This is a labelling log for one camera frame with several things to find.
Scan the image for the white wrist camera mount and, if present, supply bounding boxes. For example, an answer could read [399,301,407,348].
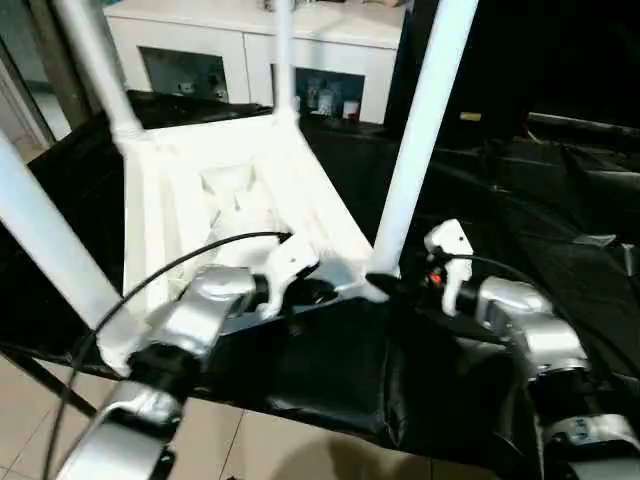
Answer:
[258,233,320,319]
[423,218,475,316]

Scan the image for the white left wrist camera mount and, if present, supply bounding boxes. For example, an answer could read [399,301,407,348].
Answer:
[258,233,320,319]

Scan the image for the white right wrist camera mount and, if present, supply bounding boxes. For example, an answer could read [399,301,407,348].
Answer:
[423,218,475,316]

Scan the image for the white plastic table leg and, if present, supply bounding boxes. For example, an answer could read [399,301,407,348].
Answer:
[372,0,479,287]
[0,129,129,334]
[52,0,147,144]
[272,0,304,126]

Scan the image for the white glass-door cabinet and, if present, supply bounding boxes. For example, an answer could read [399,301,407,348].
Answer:
[103,0,407,124]

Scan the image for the white plastic table top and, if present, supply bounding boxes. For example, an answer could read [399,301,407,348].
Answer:
[97,112,401,376]

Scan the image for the black work mat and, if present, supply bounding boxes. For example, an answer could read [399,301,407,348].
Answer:
[0,92,640,480]

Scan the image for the black metal stand bar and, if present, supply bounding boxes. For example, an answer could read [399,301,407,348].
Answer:
[0,347,100,419]

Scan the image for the grey curtain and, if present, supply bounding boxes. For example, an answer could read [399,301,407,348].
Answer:
[0,0,119,151]

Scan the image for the black cabinet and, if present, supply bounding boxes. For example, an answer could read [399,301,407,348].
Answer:
[399,0,640,126]

